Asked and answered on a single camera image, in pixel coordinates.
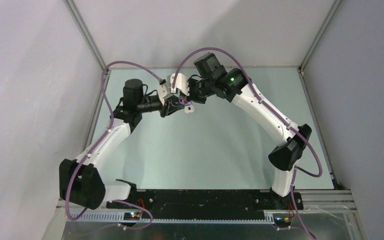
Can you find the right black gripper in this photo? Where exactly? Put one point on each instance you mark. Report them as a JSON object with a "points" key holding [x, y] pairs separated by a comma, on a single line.
{"points": [[191, 97]]}

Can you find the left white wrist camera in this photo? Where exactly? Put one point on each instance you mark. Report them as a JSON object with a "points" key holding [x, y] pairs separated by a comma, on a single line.
{"points": [[164, 92]]}

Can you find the left circuit board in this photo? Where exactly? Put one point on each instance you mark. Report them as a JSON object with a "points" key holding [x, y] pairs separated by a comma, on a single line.
{"points": [[132, 216]]}

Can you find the white slotted cable duct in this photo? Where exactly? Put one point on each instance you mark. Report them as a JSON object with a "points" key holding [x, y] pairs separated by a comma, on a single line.
{"points": [[117, 217]]}

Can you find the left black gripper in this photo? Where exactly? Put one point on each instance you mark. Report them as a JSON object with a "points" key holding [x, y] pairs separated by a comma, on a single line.
{"points": [[168, 109]]}

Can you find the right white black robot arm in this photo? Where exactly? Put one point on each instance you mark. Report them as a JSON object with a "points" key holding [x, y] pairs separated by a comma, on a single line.
{"points": [[289, 137]]}

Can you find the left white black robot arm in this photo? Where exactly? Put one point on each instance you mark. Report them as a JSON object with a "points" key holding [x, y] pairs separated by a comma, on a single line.
{"points": [[80, 181]]}

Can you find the right circuit board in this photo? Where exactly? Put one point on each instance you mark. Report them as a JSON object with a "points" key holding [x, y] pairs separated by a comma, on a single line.
{"points": [[283, 219]]}

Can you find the purple charging case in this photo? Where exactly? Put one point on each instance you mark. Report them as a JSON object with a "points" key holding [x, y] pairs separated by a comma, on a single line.
{"points": [[186, 102]]}

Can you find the circuit board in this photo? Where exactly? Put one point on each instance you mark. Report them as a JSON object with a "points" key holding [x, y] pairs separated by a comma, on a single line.
{"points": [[132, 216], [283, 219]]}

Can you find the white earbud charging case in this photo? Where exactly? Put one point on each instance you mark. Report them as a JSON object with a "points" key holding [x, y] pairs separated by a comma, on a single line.
{"points": [[189, 109]]}

